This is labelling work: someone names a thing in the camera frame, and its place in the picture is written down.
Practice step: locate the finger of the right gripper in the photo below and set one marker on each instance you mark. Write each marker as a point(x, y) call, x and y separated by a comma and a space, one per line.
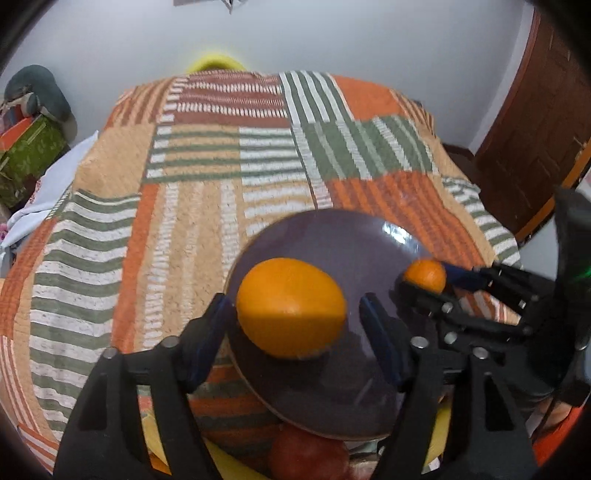
point(516, 288)
point(447, 310)

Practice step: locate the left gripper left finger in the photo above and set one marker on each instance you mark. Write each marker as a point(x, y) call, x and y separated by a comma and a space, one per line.
point(104, 438)

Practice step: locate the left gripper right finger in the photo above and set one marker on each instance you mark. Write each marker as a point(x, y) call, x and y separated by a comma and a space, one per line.
point(487, 437)

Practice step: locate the small mandarin orange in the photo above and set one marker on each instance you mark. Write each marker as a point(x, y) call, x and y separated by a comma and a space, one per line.
point(428, 274)

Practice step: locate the red tomato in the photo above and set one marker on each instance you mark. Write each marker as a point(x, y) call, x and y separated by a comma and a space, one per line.
point(297, 454)

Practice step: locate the large orange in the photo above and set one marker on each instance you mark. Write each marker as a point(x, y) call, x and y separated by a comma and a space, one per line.
point(291, 309)

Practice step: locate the purple round plate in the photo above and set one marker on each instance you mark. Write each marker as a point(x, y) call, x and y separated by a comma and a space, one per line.
point(341, 393)

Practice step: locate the brown wooden door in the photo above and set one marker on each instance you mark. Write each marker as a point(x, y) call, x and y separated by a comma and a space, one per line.
point(537, 141)

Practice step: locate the striped patchwork bedspread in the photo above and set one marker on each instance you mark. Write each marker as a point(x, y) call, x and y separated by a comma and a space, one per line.
point(186, 171)

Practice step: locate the white folded cloth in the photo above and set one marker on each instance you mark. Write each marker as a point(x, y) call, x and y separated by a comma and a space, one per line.
point(48, 191)

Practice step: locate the green cardboard box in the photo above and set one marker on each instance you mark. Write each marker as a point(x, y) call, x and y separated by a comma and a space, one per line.
point(36, 149)

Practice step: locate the grey plush toy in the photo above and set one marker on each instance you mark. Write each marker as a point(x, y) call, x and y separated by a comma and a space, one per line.
point(33, 91)

